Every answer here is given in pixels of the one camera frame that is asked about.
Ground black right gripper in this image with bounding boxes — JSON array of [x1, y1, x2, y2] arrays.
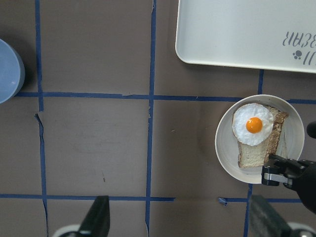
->
[[261, 154, 316, 213]]

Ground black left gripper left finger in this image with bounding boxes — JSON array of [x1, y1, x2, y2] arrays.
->
[[78, 196, 110, 237]]

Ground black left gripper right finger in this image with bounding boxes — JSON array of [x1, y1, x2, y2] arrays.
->
[[249, 195, 292, 237]]

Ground white round plate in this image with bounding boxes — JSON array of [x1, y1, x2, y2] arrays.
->
[[215, 94, 305, 184]]

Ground bread slice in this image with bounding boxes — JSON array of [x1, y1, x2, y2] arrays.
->
[[264, 112, 288, 163], [237, 106, 281, 168]]

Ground fried egg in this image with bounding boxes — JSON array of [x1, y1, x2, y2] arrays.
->
[[232, 103, 274, 146]]

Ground white bear tray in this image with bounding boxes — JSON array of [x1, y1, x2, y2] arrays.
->
[[175, 0, 316, 73]]

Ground blue bowl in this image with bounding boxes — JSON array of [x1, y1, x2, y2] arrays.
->
[[0, 39, 25, 103]]

